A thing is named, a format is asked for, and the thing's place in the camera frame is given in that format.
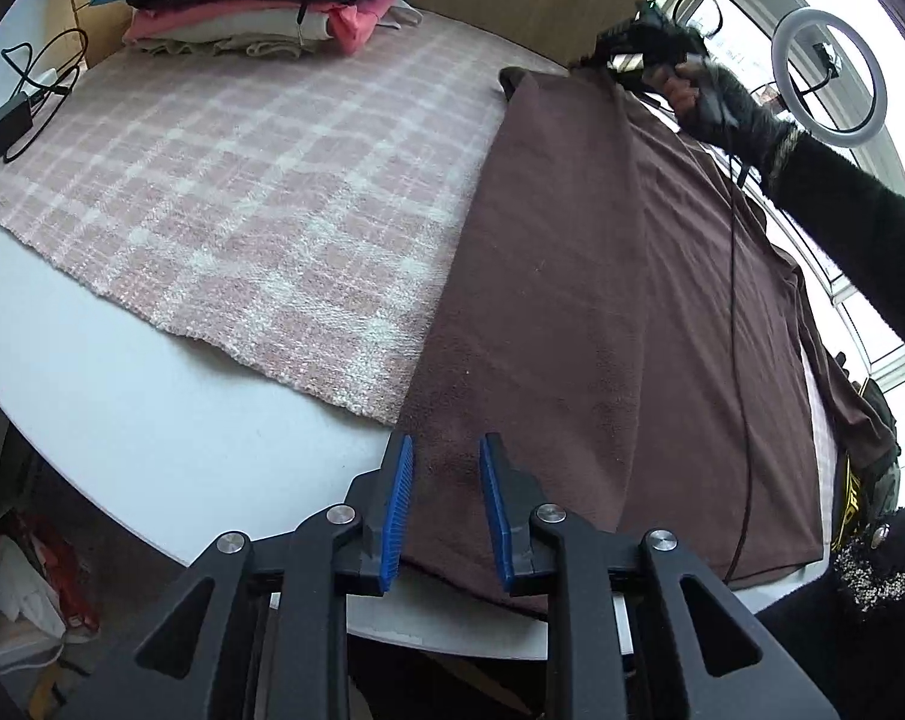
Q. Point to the person's right forearm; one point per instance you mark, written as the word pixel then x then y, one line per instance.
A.
pixel 872 240

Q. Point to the brown long-sleeve shirt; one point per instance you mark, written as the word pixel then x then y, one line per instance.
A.
pixel 572 277

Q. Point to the person's black fuzzy sweater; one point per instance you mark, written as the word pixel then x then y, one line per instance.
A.
pixel 835 652

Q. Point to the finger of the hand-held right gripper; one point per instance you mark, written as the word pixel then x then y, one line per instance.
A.
pixel 614 45

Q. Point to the white charger plug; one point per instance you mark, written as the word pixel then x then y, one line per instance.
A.
pixel 45 76

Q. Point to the beige folded garment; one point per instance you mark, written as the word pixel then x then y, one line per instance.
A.
pixel 265 30

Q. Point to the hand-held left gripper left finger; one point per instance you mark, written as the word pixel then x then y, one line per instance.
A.
pixel 394 510

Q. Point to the red and white bag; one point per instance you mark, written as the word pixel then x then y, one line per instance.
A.
pixel 47 577

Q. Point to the pink folded garment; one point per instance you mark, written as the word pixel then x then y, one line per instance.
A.
pixel 347 26

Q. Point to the black power adapter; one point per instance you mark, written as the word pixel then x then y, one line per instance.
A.
pixel 6 127

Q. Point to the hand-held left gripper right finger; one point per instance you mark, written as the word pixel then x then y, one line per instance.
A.
pixel 496 510

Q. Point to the person's right hand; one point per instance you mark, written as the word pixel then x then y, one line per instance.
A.
pixel 722 112

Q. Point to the pine wood panel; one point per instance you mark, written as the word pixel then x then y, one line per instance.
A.
pixel 96 22

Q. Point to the pink plaid blanket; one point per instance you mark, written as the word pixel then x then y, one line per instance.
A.
pixel 235 187

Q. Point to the black and yellow jacket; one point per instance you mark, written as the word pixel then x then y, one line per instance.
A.
pixel 857 495

